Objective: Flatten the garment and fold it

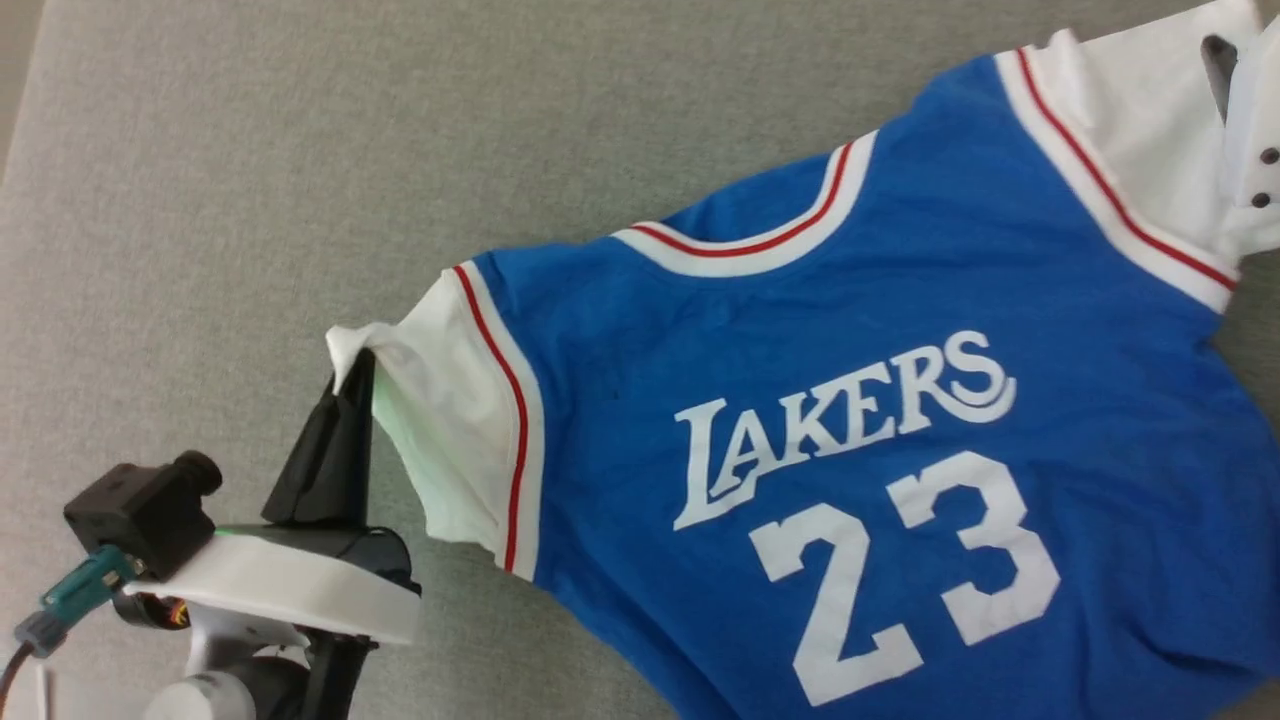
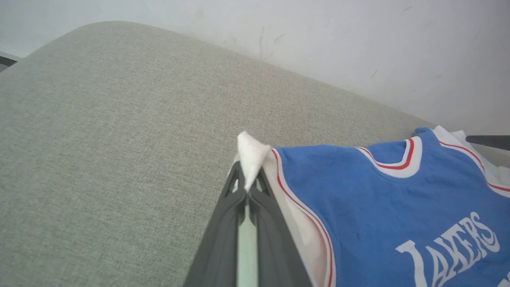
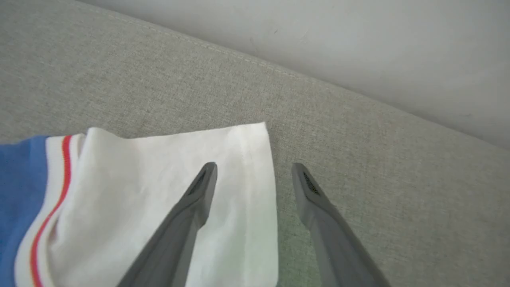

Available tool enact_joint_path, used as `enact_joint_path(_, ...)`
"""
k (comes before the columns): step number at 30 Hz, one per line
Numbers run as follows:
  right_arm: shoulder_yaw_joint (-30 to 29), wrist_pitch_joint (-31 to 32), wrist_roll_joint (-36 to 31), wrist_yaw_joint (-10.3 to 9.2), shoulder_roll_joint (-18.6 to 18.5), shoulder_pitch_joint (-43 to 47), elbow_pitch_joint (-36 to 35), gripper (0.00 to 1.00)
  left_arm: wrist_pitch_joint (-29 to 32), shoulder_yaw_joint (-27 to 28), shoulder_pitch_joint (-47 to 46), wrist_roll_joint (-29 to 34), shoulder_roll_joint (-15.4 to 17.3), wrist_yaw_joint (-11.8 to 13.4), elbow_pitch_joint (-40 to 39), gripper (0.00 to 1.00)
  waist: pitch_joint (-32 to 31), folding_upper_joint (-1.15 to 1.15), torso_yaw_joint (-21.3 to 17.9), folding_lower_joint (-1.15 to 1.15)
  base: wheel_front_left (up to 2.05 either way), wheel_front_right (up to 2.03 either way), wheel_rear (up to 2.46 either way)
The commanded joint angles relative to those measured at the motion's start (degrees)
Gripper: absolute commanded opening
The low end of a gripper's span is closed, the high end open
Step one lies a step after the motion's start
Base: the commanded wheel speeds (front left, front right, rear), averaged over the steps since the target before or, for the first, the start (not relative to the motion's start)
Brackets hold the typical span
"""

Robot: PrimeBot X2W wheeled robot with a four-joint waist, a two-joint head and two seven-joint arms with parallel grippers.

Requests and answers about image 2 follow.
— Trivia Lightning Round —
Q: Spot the blue white basketball jersey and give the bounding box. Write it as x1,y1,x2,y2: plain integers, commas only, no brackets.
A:
233,126,510,287

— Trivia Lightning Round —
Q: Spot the grey fabric sofa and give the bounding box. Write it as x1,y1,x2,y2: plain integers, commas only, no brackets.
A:
0,21,510,287

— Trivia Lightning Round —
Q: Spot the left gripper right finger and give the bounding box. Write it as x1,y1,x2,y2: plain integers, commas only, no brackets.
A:
248,168,314,287

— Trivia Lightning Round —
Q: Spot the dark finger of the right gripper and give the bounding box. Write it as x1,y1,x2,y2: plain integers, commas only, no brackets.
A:
465,135,510,151

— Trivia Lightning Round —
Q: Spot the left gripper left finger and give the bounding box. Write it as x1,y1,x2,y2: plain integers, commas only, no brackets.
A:
183,161,246,287

